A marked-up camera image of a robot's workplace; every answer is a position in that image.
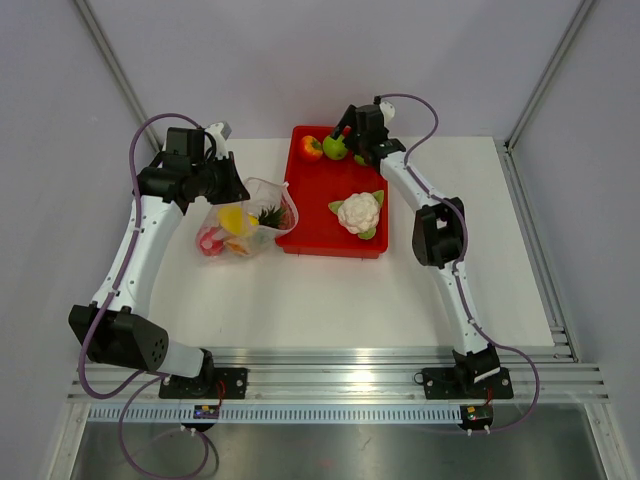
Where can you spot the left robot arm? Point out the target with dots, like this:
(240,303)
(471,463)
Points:
(114,328)

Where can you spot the toy watermelon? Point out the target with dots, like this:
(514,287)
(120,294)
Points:
(362,161)

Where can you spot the green toy apple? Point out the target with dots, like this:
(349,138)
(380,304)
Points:
(334,148)

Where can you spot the red toy apple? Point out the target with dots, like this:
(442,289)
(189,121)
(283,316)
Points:
(210,241)

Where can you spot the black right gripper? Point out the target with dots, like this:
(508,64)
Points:
(349,120)

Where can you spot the circuit board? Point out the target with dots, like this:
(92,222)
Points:
(206,412)
(476,418)

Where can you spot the left aluminium frame post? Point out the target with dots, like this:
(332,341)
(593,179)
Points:
(106,51)

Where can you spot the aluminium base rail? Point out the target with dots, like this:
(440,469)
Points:
(388,375)

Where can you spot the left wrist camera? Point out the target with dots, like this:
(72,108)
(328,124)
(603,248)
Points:
(220,131)

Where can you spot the left circuit board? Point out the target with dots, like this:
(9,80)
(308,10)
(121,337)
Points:
(206,412)

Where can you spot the toy cauliflower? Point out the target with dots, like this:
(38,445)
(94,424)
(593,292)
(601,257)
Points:
(360,213)

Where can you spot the right side aluminium rail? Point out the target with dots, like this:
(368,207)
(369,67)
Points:
(547,289)

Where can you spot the clear zip top bag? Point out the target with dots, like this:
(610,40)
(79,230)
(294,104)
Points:
(262,194)

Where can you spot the red plastic tray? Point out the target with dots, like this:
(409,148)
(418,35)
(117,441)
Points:
(313,185)

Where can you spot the right circuit board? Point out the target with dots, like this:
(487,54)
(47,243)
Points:
(476,418)

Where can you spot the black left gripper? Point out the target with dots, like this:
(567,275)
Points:
(234,189)

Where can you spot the white slotted cable duct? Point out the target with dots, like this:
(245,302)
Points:
(280,414)

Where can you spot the right aluminium frame post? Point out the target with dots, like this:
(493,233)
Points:
(578,20)

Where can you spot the red toy tomato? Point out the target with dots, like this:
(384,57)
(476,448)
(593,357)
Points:
(310,149)

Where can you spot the toy pineapple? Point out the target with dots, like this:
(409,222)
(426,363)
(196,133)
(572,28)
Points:
(272,221)

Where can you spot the aluminium frame post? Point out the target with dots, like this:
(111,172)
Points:
(578,20)
(106,51)

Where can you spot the yellow toy mango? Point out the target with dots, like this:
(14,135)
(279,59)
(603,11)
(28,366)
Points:
(234,220)

